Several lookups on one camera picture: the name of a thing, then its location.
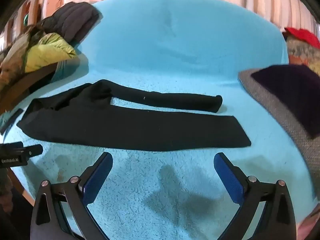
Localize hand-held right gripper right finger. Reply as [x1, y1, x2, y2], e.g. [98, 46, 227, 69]
[214, 152, 298, 240]

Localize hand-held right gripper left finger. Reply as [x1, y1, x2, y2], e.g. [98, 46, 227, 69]
[30, 152, 113, 240]

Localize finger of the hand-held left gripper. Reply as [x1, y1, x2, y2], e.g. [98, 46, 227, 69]
[23, 144, 43, 157]

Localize black pants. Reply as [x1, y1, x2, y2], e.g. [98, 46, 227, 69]
[16, 79, 252, 152]

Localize grey knit cushion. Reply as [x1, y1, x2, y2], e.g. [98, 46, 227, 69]
[238, 67, 320, 178]

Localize olive jacket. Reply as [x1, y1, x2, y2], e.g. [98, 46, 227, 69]
[0, 25, 45, 90]

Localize yellow-green puffer jacket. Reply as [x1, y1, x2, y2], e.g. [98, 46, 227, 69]
[25, 32, 78, 73]

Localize dark purple folded cloth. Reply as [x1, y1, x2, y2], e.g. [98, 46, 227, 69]
[251, 64, 320, 139]

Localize light blue fleece blanket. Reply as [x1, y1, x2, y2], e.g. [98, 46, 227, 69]
[5, 0, 315, 240]

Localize dark quilted jacket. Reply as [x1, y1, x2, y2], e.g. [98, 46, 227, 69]
[37, 2, 102, 43]

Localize patterned cloth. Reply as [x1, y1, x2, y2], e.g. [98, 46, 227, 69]
[285, 36, 320, 75]

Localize red cloth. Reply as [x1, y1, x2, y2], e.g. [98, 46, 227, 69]
[285, 27, 320, 48]

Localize black strap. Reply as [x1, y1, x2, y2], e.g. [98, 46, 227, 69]
[0, 108, 23, 134]

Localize brown wooden frame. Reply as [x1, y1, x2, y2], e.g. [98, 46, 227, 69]
[0, 62, 60, 113]

